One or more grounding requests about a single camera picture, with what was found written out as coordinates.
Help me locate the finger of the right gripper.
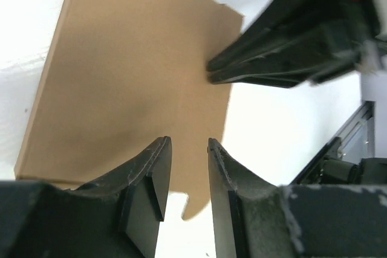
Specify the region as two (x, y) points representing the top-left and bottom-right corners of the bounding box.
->
(208, 25), (360, 88)

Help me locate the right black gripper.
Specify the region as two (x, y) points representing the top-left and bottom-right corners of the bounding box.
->
(207, 0), (380, 73)

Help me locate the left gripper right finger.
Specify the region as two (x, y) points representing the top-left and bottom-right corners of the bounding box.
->
(207, 138), (386, 257)

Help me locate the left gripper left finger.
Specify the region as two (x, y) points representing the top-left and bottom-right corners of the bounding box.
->
(1, 137), (172, 257)

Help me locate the brown cardboard box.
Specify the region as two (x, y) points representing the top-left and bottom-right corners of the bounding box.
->
(15, 0), (242, 220)

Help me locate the aluminium frame rail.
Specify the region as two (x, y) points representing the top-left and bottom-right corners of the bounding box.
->
(334, 102), (375, 164)

